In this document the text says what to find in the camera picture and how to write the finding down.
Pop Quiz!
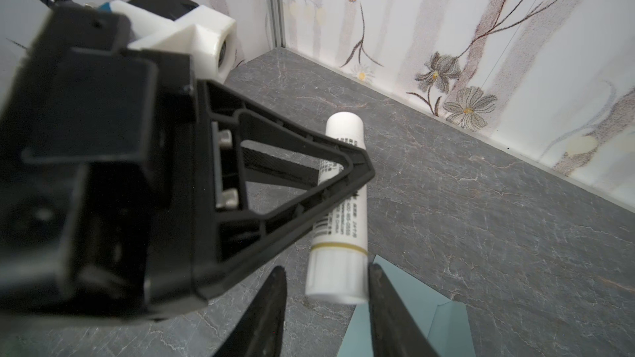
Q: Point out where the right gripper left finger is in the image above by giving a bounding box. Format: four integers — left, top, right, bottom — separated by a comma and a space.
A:
213, 266, 287, 357

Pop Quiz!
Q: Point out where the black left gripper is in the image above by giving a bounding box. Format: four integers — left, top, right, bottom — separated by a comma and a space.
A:
1, 5, 203, 319

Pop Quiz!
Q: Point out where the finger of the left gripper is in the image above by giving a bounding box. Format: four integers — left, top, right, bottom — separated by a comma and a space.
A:
195, 80, 375, 298

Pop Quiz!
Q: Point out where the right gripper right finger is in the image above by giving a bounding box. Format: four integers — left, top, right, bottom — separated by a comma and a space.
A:
368, 264, 438, 357

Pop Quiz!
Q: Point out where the light green envelope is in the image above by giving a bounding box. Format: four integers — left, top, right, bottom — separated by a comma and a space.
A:
337, 255, 476, 356

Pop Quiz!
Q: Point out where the white glue stick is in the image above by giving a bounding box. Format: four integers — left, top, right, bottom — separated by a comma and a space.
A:
305, 112, 369, 305

